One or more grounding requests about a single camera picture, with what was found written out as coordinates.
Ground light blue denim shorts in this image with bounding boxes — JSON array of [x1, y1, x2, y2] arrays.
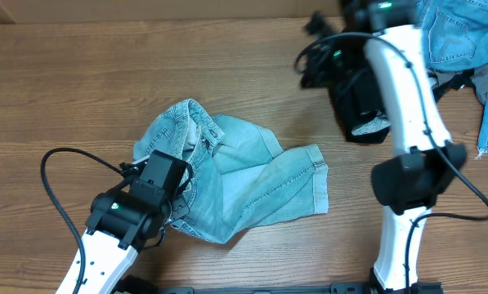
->
[[133, 99, 329, 243]]

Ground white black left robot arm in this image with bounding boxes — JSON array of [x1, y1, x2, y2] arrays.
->
[[57, 150, 193, 293]]

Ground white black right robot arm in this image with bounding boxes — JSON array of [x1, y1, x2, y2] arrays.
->
[[294, 1, 467, 293]]

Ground black garment with patterned lining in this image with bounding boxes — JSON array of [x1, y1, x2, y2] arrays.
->
[[327, 60, 473, 145]]

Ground blue frayed denim jeans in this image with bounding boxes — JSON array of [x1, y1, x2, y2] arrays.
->
[[419, 0, 488, 154]]

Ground grey cloth garment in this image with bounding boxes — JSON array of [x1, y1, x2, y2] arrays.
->
[[428, 63, 488, 105]]

